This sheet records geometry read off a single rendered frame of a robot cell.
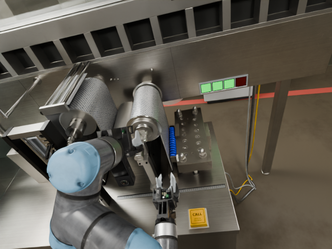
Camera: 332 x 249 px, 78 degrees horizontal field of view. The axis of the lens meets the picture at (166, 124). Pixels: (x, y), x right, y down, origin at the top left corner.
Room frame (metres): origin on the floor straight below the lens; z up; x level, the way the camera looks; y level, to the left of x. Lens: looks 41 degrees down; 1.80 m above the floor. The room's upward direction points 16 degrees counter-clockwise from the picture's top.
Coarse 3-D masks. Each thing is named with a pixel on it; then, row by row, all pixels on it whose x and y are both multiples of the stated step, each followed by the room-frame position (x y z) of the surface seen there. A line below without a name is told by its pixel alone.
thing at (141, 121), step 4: (136, 120) 0.64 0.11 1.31; (140, 120) 0.63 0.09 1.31; (144, 120) 0.63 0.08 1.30; (148, 120) 0.63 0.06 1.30; (132, 124) 0.63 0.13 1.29; (136, 124) 0.63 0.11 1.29; (148, 124) 0.62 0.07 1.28; (152, 124) 0.62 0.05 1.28; (152, 128) 0.62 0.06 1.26; (156, 128) 0.62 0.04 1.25; (156, 132) 0.62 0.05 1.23; (152, 136) 0.62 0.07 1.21
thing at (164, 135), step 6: (162, 108) 0.83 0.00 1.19; (162, 114) 0.78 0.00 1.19; (162, 120) 0.74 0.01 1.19; (162, 126) 0.70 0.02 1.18; (168, 126) 0.86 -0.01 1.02; (162, 132) 0.66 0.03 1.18; (168, 132) 0.81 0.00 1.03; (162, 138) 0.63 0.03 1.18; (168, 138) 0.76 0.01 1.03; (168, 144) 0.72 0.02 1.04; (168, 150) 0.68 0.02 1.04; (168, 156) 0.64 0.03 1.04
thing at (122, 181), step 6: (120, 162) 0.34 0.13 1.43; (126, 162) 0.35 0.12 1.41; (114, 168) 0.34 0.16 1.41; (120, 168) 0.34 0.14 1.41; (126, 168) 0.33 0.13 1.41; (114, 174) 0.34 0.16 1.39; (120, 174) 0.33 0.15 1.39; (126, 174) 0.33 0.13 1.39; (132, 174) 0.34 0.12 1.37; (120, 180) 0.33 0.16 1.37; (126, 180) 0.32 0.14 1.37; (132, 180) 0.33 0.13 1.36; (120, 186) 0.33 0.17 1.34
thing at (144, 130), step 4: (140, 124) 0.63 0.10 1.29; (144, 124) 0.63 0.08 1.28; (136, 128) 0.62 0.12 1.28; (140, 128) 0.62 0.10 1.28; (144, 128) 0.62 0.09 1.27; (148, 128) 0.61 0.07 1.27; (140, 132) 0.62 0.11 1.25; (144, 132) 0.62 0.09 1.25; (148, 132) 0.61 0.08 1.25; (152, 132) 0.61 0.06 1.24; (140, 136) 0.62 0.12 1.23; (148, 136) 0.62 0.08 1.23
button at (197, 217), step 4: (196, 208) 0.41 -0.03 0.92; (200, 208) 0.41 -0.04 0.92; (204, 208) 0.40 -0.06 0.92; (192, 212) 0.40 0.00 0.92; (196, 212) 0.39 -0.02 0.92; (200, 212) 0.39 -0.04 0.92; (204, 212) 0.38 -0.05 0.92; (192, 216) 0.38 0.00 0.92; (196, 216) 0.38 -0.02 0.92; (200, 216) 0.37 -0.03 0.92; (204, 216) 0.37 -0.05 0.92; (192, 220) 0.37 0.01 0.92; (196, 220) 0.36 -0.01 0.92; (200, 220) 0.36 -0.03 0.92; (204, 220) 0.35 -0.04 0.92; (192, 224) 0.35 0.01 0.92; (196, 224) 0.35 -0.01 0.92; (200, 224) 0.34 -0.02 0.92; (204, 224) 0.34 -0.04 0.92
